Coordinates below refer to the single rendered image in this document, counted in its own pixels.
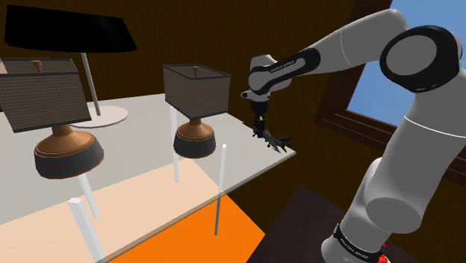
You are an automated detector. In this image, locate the black toy aeroplane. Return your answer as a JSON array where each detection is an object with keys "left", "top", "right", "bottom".
[{"left": 242, "top": 122, "right": 293, "bottom": 154}]

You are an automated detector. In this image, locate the brown shade lamp, small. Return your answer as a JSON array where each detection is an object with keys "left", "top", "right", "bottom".
[{"left": 162, "top": 64, "right": 232, "bottom": 160}]

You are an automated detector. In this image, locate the brown framed window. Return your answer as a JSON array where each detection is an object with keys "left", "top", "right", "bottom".
[{"left": 314, "top": 0, "right": 466, "bottom": 188}]

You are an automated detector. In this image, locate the glass table with white legs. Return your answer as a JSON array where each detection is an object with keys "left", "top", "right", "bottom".
[{"left": 0, "top": 93, "right": 297, "bottom": 263}]

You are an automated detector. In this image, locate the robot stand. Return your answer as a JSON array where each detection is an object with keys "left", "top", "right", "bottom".
[{"left": 246, "top": 185, "right": 423, "bottom": 263}]

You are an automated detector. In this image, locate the orange rug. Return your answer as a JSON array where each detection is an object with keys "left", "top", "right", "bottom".
[{"left": 0, "top": 156, "right": 267, "bottom": 263}]

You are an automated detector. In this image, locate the black shade lamp white base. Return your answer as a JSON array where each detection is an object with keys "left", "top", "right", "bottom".
[{"left": 4, "top": 4, "right": 138, "bottom": 129}]

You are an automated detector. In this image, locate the brown shade lamp, large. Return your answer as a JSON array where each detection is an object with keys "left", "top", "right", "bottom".
[{"left": 0, "top": 57, "right": 105, "bottom": 180}]

